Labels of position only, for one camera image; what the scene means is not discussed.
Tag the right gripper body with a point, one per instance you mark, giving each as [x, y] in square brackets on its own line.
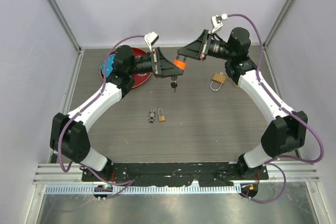
[216, 50]

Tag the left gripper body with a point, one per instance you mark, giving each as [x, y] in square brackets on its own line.
[148, 64]

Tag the orange black padlock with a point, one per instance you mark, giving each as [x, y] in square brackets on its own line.
[180, 62]

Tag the black keys of orange padlock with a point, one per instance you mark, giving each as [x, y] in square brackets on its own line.
[174, 82]

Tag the panda keychain with keys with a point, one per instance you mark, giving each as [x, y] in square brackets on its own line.
[152, 114]

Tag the small brass padlock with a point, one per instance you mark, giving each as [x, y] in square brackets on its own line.
[161, 115]

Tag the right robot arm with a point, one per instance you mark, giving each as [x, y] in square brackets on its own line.
[286, 131]

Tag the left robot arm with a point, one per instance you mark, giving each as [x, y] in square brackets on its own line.
[69, 132]

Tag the red round tray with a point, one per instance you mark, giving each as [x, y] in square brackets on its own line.
[140, 78]

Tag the large brass padlock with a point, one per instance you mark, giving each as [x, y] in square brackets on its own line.
[218, 80]

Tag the blue dotted plate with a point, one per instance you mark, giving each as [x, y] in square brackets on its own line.
[107, 66]

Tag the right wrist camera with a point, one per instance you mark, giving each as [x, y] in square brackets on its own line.
[217, 22]

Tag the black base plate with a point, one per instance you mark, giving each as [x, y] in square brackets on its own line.
[207, 174]

